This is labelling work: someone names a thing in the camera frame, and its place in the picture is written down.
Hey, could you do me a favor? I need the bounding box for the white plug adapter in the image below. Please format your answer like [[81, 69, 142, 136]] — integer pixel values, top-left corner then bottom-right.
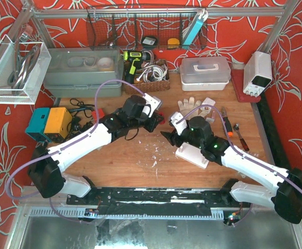
[[199, 98, 215, 117]]

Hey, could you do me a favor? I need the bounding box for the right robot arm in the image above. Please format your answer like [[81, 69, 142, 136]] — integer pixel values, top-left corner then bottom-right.
[[161, 117, 302, 224]]

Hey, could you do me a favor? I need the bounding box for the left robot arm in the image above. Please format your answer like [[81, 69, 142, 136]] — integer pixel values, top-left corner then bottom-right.
[[28, 94, 164, 199]]

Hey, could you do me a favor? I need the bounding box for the white work glove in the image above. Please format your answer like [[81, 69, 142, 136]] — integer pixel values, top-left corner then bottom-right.
[[177, 96, 207, 120]]

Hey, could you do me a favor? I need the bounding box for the orange small block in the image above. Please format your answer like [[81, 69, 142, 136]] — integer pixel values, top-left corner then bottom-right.
[[91, 108, 105, 122]]

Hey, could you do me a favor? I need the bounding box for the wicker basket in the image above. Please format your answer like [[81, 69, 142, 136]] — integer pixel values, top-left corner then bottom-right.
[[122, 72, 170, 94]]

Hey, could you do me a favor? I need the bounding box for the white lidded container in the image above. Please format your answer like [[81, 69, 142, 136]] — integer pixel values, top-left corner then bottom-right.
[[180, 57, 231, 91]]

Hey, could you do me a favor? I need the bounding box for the red mat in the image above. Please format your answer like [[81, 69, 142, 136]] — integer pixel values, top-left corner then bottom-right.
[[231, 69, 261, 103]]

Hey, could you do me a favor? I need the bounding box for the black round tape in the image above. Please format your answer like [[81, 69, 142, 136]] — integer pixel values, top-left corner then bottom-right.
[[141, 36, 158, 50]]

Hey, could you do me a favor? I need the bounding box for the grey plastic storage box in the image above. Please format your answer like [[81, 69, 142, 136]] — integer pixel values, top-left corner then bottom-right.
[[44, 48, 124, 98]]

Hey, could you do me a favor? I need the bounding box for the yellow tape measure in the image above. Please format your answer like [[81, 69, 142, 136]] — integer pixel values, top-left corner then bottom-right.
[[167, 38, 180, 49]]

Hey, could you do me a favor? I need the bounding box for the white power supply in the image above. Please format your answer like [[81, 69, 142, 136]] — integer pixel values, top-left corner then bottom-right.
[[242, 51, 272, 97]]

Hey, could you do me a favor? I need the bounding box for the yellow and teal box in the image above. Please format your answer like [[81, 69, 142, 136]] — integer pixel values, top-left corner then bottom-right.
[[25, 107, 73, 143]]

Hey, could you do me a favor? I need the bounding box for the blue white book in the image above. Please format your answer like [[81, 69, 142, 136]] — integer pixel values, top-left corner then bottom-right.
[[182, 9, 209, 49]]

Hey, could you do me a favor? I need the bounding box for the clear acrylic bin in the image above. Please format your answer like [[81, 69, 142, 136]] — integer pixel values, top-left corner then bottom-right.
[[0, 35, 51, 105]]

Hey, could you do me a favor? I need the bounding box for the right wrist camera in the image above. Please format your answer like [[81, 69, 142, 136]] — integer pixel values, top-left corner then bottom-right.
[[170, 112, 188, 135]]

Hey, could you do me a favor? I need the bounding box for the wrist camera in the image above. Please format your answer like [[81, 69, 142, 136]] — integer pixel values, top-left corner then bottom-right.
[[170, 112, 188, 135], [142, 93, 162, 117]]

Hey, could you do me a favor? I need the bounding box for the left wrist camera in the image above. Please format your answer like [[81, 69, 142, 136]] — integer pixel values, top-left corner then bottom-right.
[[142, 93, 162, 117]]

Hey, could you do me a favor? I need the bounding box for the white peg base plate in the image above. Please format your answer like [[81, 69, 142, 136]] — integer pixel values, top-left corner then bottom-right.
[[175, 143, 209, 169]]

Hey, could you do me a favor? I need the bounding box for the orange handled screwdriver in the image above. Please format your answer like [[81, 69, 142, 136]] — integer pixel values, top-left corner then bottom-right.
[[221, 106, 233, 137]]

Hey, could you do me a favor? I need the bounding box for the red handled ratchet wrench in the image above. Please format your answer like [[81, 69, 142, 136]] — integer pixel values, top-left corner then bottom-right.
[[233, 123, 250, 151]]

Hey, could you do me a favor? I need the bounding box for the green cordless drill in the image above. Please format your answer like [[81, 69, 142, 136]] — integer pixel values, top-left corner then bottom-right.
[[123, 50, 151, 84]]

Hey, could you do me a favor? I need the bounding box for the black cable tangle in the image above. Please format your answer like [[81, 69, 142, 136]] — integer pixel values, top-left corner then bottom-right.
[[62, 98, 97, 135]]

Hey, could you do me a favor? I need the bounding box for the black wire basket shelf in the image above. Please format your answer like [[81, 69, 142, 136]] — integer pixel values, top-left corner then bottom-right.
[[86, 4, 197, 50]]

